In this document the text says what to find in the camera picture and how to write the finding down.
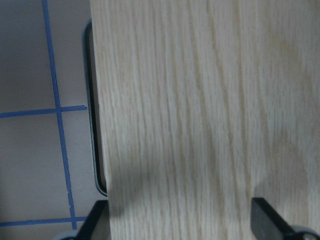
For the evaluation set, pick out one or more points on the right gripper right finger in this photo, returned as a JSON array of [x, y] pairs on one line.
[[267, 224]]

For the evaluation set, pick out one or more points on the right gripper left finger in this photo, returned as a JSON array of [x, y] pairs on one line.
[[97, 224]]

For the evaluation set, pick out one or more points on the black drawer handle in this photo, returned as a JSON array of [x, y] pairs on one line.
[[88, 59]]

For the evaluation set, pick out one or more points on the wooden drawer cabinet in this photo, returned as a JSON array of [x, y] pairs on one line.
[[204, 104]]

